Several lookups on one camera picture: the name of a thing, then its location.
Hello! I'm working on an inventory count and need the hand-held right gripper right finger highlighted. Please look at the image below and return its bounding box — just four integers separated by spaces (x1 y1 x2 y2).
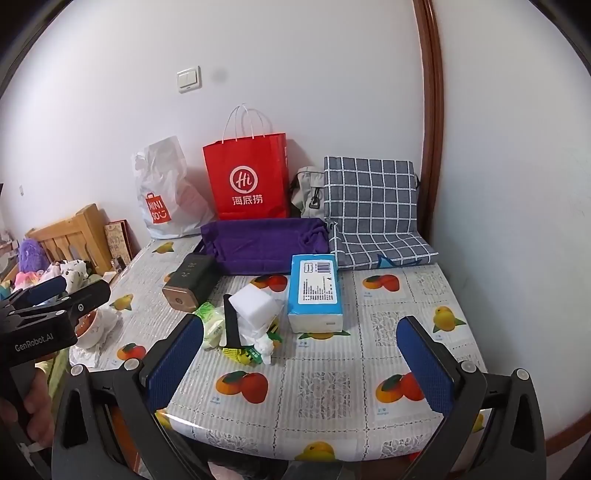
392 315 548 480

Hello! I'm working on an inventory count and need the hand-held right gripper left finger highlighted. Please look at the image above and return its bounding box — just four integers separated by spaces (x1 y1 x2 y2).
52 314 218 480

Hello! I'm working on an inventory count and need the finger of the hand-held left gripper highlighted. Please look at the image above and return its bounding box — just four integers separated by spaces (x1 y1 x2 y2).
9 280 112 329
0 275 68 311

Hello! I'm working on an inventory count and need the light green wipes packet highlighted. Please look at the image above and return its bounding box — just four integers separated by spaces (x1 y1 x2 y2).
194 302 229 352

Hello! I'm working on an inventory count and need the black strap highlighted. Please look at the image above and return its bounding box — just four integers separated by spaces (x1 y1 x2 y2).
223 293 244 349

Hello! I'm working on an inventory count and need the dark green tin box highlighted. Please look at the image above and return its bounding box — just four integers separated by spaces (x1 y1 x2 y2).
161 252 221 313

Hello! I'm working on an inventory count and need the white glove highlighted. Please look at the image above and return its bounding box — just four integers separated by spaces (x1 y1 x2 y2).
238 318 283 366

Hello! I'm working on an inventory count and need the purple cloth bag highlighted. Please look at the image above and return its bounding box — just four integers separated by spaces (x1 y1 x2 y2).
200 218 331 276

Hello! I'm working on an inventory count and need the person's left hand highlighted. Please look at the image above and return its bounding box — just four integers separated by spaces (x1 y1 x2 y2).
21 369 55 448

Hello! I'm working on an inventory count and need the colourful printed quilt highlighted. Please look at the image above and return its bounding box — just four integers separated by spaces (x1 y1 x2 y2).
0 270 47 296

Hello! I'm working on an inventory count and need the white printed bowl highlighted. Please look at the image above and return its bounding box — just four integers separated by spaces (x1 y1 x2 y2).
74 308 118 352

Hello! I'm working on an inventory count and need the purple plush toy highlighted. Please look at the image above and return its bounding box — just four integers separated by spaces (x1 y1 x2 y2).
17 237 51 278

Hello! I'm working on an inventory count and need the green bed sheet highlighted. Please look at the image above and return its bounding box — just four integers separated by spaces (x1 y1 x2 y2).
34 348 70 402

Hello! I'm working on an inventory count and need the white crumpled plastic wrap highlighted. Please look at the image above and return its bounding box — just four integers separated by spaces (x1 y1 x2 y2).
69 305 123 370

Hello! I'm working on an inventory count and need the wooden headboard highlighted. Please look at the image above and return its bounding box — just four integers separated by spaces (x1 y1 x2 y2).
25 203 114 278

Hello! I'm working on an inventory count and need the decorated hardcover book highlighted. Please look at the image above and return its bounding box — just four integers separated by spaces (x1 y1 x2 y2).
104 220 141 268

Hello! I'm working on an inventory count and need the fruit print tablecloth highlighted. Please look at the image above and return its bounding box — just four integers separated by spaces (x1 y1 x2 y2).
69 237 490 474

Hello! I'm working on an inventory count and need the white plastic shopping bag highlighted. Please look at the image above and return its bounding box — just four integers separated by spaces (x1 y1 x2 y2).
132 135 218 241

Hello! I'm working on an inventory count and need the blue tissue pack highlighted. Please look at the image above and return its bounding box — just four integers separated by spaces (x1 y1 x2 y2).
286 253 347 334

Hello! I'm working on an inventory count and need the grey checked fabric bag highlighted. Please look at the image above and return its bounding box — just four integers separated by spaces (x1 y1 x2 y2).
322 156 439 270

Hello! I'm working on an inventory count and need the red paper bag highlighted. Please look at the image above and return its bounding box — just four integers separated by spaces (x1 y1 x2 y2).
202 103 291 221

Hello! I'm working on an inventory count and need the grey backpack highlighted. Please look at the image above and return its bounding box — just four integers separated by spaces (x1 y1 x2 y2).
290 166 329 220

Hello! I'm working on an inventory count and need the white light switch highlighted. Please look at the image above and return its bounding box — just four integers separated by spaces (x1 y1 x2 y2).
177 66 202 93

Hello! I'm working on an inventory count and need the brown wooden door frame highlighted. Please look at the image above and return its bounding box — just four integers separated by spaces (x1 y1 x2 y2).
412 0 446 241

